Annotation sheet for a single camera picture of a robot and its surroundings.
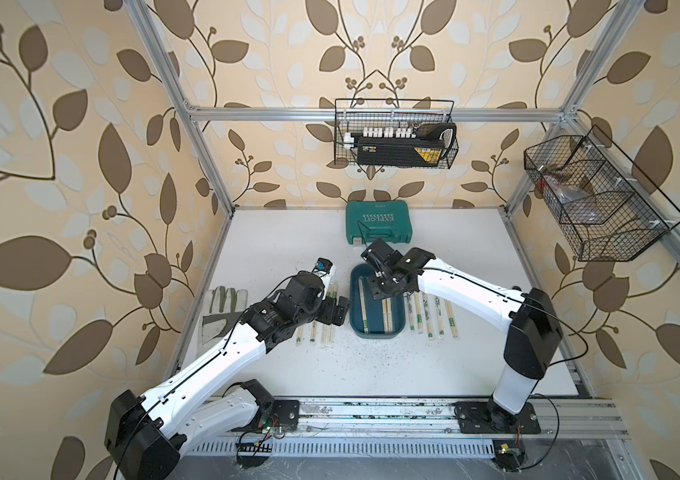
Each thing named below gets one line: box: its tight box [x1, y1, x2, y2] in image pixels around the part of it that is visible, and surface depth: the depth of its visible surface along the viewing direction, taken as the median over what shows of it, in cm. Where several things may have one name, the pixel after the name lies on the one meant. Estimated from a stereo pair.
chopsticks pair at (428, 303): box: [422, 294, 435, 339], surface depth 92 cm
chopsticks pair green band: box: [308, 321, 317, 346], surface depth 89 cm
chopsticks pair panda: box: [404, 291, 417, 332], surface depth 95 cm
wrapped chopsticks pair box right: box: [381, 298, 394, 334], surface depth 93 cm
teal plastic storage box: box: [349, 263, 407, 340], surface depth 93 cm
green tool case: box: [345, 200, 413, 247], surface depth 114 cm
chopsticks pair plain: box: [414, 292, 425, 334], surface depth 94 cm
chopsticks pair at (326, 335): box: [321, 324, 331, 347], surface depth 90 cm
